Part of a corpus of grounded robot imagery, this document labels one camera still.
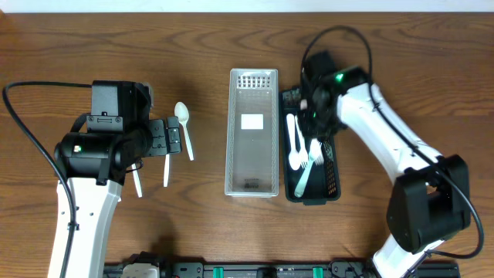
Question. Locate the clear plastic basket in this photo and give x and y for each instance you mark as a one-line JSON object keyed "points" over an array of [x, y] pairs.
{"points": [[252, 152]]}

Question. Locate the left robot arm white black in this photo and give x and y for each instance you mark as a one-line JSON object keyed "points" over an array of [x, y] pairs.
{"points": [[95, 156]]}

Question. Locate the dark green plastic basket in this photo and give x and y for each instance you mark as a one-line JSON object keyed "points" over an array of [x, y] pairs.
{"points": [[323, 184]]}

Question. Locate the pale green plastic fork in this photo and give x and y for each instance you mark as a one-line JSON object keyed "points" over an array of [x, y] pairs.
{"points": [[301, 185]]}

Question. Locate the white plastic utensil handle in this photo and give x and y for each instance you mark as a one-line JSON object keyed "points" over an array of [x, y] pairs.
{"points": [[166, 170]]}

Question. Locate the white plastic spoon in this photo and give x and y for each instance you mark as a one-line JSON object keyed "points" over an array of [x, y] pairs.
{"points": [[294, 160], [182, 113]]}

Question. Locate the black rail with equipment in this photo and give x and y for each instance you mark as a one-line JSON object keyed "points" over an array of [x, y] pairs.
{"points": [[150, 265]]}

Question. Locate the white plastic fork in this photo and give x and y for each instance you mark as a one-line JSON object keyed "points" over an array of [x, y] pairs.
{"points": [[317, 150], [303, 154]]}

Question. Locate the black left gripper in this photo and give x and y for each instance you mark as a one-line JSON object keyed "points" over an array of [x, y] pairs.
{"points": [[159, 147]]}

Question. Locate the white plastic utensil under arm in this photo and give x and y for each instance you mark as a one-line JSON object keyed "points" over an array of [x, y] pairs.
{"points": [[137, 182]]}

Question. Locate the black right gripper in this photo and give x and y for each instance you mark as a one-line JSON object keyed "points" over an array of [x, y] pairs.
{"points": [[302, 117]]}

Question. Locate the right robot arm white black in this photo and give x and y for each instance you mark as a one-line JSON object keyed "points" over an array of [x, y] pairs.
{"points": [[429, 202]]}

